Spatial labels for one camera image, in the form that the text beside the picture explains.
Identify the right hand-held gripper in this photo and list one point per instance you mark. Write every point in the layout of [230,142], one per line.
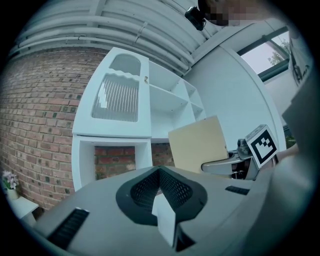
[262,147]

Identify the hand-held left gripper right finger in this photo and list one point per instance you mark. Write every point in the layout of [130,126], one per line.
[215,200]

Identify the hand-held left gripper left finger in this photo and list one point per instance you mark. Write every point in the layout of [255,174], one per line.
[100,207]

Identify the yellow book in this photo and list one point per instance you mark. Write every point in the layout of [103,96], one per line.
[197,145]

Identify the person's right forearm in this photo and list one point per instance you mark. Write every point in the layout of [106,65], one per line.
[287,153]

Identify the white desk with hutch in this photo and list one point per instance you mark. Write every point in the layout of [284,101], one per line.
[85,162]

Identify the white side table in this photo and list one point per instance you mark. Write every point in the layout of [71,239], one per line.
[22,207]

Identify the pink flowers in white pot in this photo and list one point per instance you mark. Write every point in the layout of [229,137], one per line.
[10,182]

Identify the white ribbed glass cabinet door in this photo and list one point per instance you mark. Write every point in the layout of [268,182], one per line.
[117,100]

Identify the round metal door knob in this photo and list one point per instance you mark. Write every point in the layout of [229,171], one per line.
[145,79]

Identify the black framed window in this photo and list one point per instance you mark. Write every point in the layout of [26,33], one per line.
[265,60]

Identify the person's printed white shirt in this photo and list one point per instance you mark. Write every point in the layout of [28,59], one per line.
[300,62]

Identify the person's head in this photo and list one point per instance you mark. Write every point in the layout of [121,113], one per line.
[230,12]

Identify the white ceiling pipes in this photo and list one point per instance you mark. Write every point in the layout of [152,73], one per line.
[112,32]

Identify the black head-mounted camera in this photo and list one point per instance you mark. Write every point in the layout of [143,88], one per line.
[196,16]

